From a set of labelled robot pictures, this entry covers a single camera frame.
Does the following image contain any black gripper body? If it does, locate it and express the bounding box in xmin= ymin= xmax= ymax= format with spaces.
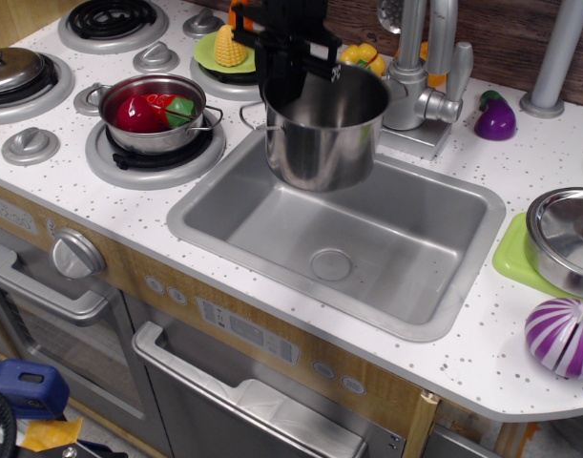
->
xmin=234 ymin=1 xmax=342 ymax=82

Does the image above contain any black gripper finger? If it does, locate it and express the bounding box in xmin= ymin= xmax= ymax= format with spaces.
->
xmin=255 ymin=41 xmax=292 ymax=94
xmin=271 ymin=52 xmax=310 ymax=105

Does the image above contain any tall steel pot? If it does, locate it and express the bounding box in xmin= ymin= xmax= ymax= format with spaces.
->
xmin=260 ymin=64 xmax=406 ymax=192

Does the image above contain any grey sink basin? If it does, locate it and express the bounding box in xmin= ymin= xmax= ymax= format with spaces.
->
xmin=167 ymin=132 xmax=506 ymax=342

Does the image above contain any steel pot with lid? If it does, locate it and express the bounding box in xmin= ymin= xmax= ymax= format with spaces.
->
xmin=525 ymin=187 xmax=583 ymax=298

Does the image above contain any yellow toy corn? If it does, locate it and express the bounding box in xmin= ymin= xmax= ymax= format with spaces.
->
xmin=214 ymin=24 xmax=248 ymax=68

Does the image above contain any orange toy carrot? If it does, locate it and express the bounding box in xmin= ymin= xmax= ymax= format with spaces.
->
xmin=228 ymin=0 xmax=253 ymax=31

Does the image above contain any green round plate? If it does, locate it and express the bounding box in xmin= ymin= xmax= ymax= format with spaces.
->
xmin=194 ymin=32 xmax=256 ymax=74

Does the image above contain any yellow toy bell pepper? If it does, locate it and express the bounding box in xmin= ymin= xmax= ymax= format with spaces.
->
xmin=340 ymin=43 xmax=385 ymax=77

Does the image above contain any silver stove knob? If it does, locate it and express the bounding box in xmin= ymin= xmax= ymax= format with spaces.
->
xmin=133 ymin=41 xmax=179 ymax=73
xmin=182 ymin=8 xmax=224 ymax=38
xmin=73 ymin=83 xmax=111 ymax=116
xmin=1 ymin=127 xmax=60 ymax=166

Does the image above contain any silver slotted spoon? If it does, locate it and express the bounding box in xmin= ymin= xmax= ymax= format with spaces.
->
xmin=376 ymin=0 xmax=405 ymax=34

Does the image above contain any red green toy vegetable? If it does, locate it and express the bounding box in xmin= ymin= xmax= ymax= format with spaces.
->
xmin=142 ymin=94 xmax=197 ymax=129

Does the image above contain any silver toy faucet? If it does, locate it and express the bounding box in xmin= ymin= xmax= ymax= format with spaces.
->
xmin=381 ymin=0 xmax=473 ymax=160

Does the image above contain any orange toy behind faucet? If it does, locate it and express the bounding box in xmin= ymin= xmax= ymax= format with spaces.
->
xmin=388 ymin=34 xmax=453 ymax=88

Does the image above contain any black coil burner back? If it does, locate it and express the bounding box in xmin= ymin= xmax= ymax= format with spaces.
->
xmin=69 ymin=0 xmax=157 ymax=40

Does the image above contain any purple toy eggplant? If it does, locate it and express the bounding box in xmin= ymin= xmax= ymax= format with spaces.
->
xmin=474 ymin=90 xmax=517 ymax=141

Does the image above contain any grey vertical pole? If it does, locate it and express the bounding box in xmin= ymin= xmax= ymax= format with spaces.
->
xmin=520 ymin=0 xmax=583 ymax=119

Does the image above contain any steel lid on burner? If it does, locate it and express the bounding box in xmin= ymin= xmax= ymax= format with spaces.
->
xmin=0 ymin=47 xmax=46 ymax=93

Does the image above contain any silver oven dial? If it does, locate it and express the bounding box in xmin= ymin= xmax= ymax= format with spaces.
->
xmin=50 ymin=228 xmax=106 ymax=280

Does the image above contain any green square mat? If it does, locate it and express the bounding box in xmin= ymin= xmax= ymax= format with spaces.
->
xmin=492 ymin=212 xmax=583 ymax=300

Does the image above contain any purple striped toy onion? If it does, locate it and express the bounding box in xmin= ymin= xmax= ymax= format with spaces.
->
xmin=524 ymin=298 xmax=583 ymax=380

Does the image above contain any blue clamp tool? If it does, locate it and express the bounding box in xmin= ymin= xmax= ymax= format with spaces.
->
xmin=0 ymin=359 xmax=70 ymax=420

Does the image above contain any yellow tape piece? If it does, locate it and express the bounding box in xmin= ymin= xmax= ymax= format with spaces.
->
xmin=20 ymin=418 xmax=83 ymax=452

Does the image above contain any steel pan with handles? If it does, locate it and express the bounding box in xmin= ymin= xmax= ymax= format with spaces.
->
xmin=99 ymin=73 xmax=223 ymax=155

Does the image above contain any oven door handle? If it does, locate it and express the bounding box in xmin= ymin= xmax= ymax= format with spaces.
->
xmin=0 ymin=244 xmax=110 ymax=327

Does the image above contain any dishwasher door handle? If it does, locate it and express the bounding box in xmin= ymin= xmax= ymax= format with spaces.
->
xmin=133 ymin=322 xmax=367 ymax=457

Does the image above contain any black cable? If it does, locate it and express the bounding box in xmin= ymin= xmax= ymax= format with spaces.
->
xmin=0 ymin=384 xmax=18 ymax=458

